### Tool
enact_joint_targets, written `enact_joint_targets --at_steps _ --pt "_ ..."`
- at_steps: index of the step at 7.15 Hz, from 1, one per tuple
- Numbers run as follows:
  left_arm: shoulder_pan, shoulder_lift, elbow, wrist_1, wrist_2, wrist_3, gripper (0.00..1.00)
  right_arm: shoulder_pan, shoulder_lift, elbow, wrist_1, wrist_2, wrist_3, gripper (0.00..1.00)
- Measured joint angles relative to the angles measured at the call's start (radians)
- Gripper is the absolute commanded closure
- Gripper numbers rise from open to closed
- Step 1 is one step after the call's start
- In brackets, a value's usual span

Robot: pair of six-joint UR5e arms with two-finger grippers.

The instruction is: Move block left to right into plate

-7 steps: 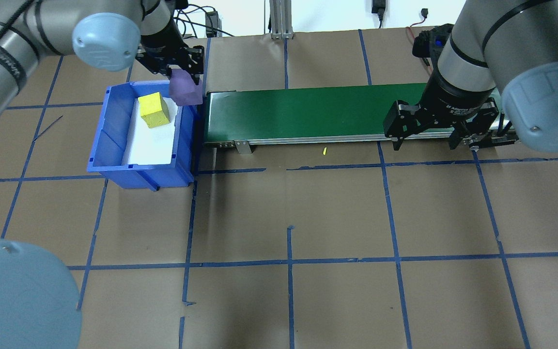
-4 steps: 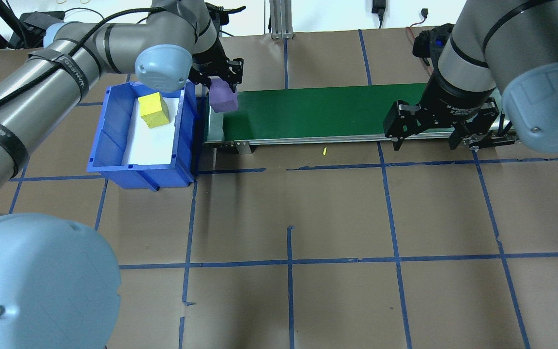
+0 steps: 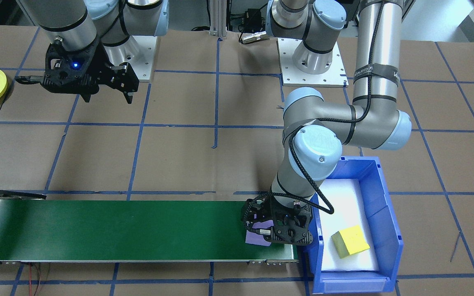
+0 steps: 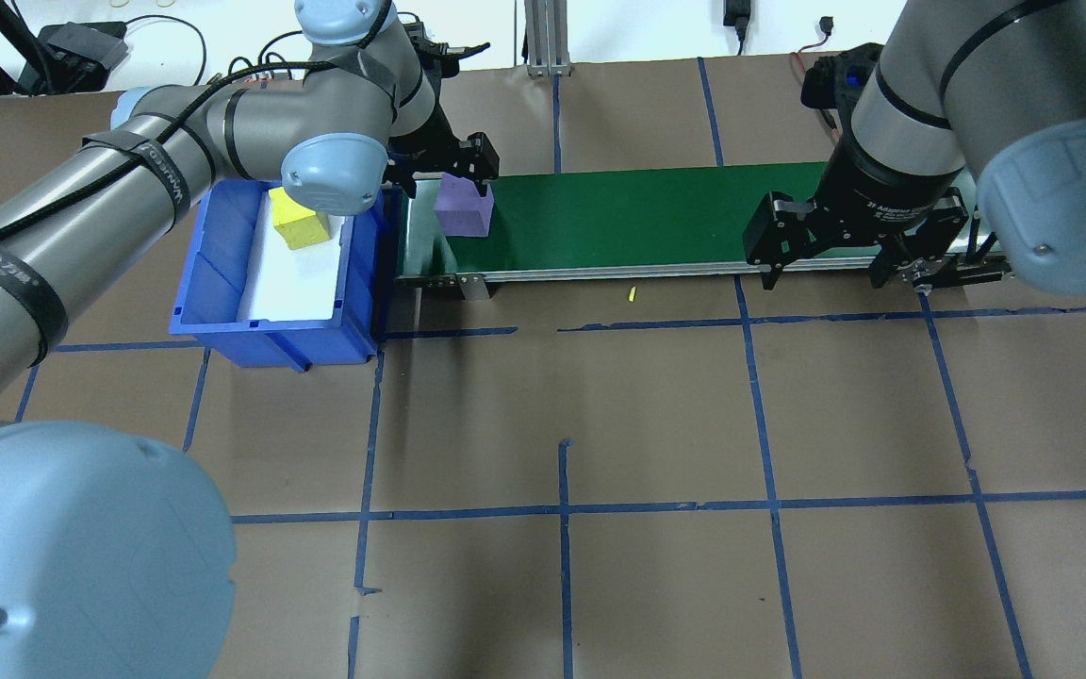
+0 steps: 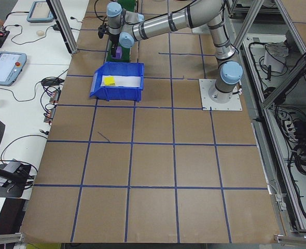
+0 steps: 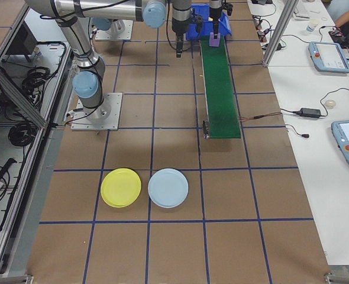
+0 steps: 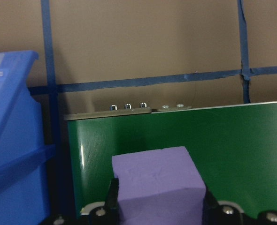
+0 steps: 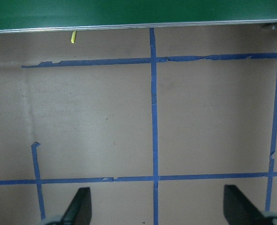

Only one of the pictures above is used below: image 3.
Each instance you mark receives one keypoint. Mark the purple foam block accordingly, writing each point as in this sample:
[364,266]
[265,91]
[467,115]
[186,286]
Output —
[255,239]

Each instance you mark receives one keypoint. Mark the yellow foam block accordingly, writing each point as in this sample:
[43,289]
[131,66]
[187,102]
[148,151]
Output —
[350,242]

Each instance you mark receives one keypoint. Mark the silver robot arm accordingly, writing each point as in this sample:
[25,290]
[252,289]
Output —
[56,16]
[377,49]

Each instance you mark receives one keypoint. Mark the blue plastic bin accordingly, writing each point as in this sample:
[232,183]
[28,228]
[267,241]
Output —
[389,213]

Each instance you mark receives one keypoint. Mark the green conveyor belt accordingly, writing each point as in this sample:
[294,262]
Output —
[117,230]

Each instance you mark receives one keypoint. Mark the small black adapter box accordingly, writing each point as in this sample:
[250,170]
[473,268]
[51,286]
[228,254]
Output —
[253,16]

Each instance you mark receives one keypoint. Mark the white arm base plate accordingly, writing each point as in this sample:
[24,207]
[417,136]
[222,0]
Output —
[315,79]
[144,61]

